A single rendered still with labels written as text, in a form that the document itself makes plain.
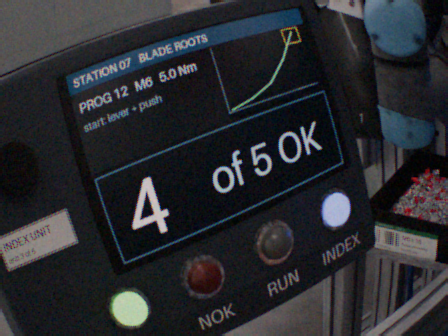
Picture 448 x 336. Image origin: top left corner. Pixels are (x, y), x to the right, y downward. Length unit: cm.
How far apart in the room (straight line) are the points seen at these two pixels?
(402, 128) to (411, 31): 13
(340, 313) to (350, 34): 61
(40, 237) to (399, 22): 44
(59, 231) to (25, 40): 608
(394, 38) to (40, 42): 591
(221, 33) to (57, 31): 614
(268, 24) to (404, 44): 29
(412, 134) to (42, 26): 587
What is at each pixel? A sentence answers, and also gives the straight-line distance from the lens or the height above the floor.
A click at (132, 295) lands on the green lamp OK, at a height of 113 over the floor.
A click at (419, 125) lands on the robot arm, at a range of 71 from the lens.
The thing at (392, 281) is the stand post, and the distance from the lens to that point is 156.
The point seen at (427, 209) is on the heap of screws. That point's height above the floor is 85.
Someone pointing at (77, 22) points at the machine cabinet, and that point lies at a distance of 657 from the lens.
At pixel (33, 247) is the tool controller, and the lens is 33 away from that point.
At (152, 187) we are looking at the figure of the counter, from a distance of 35.
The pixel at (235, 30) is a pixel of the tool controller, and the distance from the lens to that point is 38.
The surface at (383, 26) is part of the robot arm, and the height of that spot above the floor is 118.
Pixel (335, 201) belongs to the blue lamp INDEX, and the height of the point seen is 112.
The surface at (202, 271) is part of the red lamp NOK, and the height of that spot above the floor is 112.
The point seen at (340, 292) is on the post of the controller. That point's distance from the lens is 57.
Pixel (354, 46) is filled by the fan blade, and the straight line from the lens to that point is 108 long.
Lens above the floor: 132
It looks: 25 degrees down
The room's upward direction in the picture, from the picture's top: 8 degrees counter-clockwise
